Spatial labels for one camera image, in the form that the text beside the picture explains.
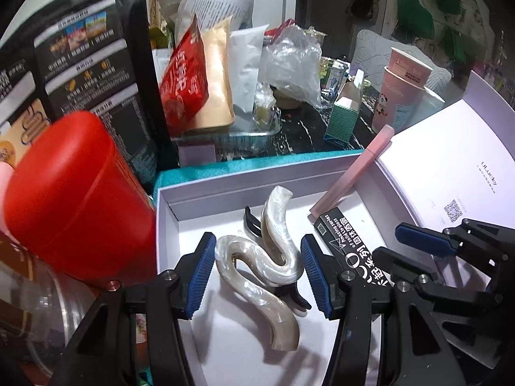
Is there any red snack packet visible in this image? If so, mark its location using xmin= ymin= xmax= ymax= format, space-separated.
xmin=159 ymin=13 xmax=210 ymax=137

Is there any lavender cardboard box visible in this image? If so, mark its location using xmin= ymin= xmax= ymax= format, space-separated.
xmin=155 ymin=70 xmax=515 ymax=386

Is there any small brown bowl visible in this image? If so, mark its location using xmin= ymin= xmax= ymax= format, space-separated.
xmin=274 ymin=86 xmax=302 ymax=109

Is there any blue and white small box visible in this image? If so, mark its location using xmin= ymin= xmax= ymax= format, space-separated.
xmin=322 ymin=58 xmax=351 ymax=97

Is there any foil tray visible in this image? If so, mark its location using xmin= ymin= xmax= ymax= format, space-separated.
xmin=173 ymin=108 xmax=282 ymax=157

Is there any grey quilted cushion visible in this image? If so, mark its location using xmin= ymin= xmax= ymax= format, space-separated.
xmin=350 ymin=28 xmax=453 ymax=93

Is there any pink slim tube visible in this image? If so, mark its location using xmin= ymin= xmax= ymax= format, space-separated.
xmin=309 ymin=124 xmax=395 ymax=223

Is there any pink panda paper cup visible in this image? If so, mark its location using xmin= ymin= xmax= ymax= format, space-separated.
xmin=370 ymin=66 xmax=427 ymax=134

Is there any green and white carton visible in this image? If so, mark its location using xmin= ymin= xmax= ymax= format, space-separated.
xmin=324 ymin=68 xmax=366 ymax=151

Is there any red plastic canister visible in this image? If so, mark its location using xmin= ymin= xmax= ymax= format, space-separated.
xmin=2 ymin=110 xmax=157 ymax=286

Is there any pink round container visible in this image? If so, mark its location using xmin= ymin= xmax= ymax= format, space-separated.
xmin=0 ymin=161 xmax=17 ymax=242

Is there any small clear jar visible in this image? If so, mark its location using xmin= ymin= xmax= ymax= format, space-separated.
xmin=253 ymin=82 xmax=278 ymax=125

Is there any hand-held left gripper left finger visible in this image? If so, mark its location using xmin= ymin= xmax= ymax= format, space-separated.
xmin=48 ymin=231 xmax=218 ymax=386

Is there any black lipstick box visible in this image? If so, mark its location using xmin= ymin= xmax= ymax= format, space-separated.
xmin=314 ymin=208 xmax=397 ymax=290

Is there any white printed leaflet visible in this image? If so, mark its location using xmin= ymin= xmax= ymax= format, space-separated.
xmin=175 ymin=0 xmax=255 ymax=35

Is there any small lavender box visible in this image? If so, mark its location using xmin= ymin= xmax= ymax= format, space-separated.
xmin=177 ymin=142 xmax=218 ymax=165

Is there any black printed bag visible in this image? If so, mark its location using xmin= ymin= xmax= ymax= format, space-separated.
xmin=0 ymin=0 xmax=178 ymax=181

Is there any beige pouch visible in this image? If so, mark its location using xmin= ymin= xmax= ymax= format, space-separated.
xmin=189 ymin=16 xmax=236 ymax=133

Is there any black hair claw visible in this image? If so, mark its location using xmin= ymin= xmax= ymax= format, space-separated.
xmin=243 ymin=205 xmax=312 ymax=315

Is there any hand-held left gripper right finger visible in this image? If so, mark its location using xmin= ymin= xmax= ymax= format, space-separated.
xmin=300 ymin=233 xmax=457 ymax=386

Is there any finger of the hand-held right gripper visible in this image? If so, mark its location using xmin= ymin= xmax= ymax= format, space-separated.
xmin=395 ymin=218 xmax=512 ymax=268
xmin=372 ymin=246 xmax=505 ymax=368

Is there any pearl wavy hair claw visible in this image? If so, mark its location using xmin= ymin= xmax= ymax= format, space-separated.
xmin=215 ymin=185 xmax=303 ymax=351

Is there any white pouch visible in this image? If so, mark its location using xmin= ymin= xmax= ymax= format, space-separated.
xmin=229 ymin=24 xmax=269 ymax=113

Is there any clear plastic bag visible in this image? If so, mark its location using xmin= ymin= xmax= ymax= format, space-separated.
xmin=259 ymin=24 xmax=324 ymax=109

